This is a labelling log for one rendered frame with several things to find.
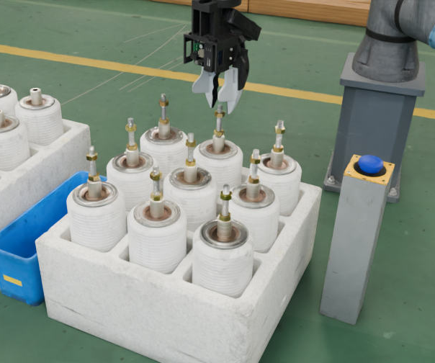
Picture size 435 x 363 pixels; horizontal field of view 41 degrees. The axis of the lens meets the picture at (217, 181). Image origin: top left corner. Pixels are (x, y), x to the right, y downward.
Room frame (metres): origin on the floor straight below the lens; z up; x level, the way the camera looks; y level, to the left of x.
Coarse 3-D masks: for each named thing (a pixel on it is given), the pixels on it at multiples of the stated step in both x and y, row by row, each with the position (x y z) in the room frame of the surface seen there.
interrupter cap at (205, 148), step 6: (204, 144) 0.99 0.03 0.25; (210, 144) 0.99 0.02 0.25; (228, 144) 0.99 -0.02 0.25; (234, 144) 0.99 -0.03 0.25; (204, 150) 0.97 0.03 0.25; (210, 150) 0.97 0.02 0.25; (228, 150) 0.97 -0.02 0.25; (234, 150) 0.97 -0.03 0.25; (210, 156) 0.94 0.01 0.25; (216, 156) 0.94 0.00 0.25; (222, 156) 0.94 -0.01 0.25; (228, 156) 0.94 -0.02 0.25
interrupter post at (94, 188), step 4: (88, 180) 0.80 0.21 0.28; (100, 180) 0.80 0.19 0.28; (88, 184) 0.80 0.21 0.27; (92, 184) 0.79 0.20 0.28; (96, 184) 0.80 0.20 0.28; (100, 184) 0.80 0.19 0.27; (88, 188) 0.80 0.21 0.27; (92, 188) 0.79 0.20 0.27; (96, 188) 0.80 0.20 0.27; (100, 188) 0.80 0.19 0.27; (92, 192) 0.79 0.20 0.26; (96, 192) 0.79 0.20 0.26; (100, 192) 0.80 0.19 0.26; (92, 196) 0.79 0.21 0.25; (96, 196) 0.79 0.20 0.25; (100, 196) 0.80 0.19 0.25
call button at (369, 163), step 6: (366, 156) 0.83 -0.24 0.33; (372, 156) 0.83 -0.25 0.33; (360, 162) 0.81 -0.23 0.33; (366, 162) 0.81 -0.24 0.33; (372, 162) 0.81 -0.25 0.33; (378, 162) 0.81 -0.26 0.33; (360, 168) 0.82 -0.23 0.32; (366, 168) 0.80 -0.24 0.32; (372, 168) 0.80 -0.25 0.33; (378, 168) 0.80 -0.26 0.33
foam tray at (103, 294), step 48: (48, 240) 0.77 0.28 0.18; (192, 240) 0.79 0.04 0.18; (288, 240) 0.79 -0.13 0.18; (48, 288) 0.76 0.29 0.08; (96, 288) 0.72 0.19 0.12; (144, 288) 0.68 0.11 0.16; (192, 288) 0.66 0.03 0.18; (288, 288) 0.81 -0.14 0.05; (144, 336) 0.68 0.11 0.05; (192, 336) 0.65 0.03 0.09; (240, 336) 0.61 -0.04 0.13
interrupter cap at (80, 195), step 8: (104, 184) 0.83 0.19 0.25; (112, 184) 0.83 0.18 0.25; (80, 192) 0.80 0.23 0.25; (88, 192) 0.81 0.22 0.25; (104, 192) 0.81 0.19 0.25; (112, 192) 0.81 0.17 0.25; (80, 200) 0.78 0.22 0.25; (88, 200) 0.78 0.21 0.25; (96, 200) 0.78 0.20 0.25; (104, 200) 0.78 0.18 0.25; (112, 200) 0.79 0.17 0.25
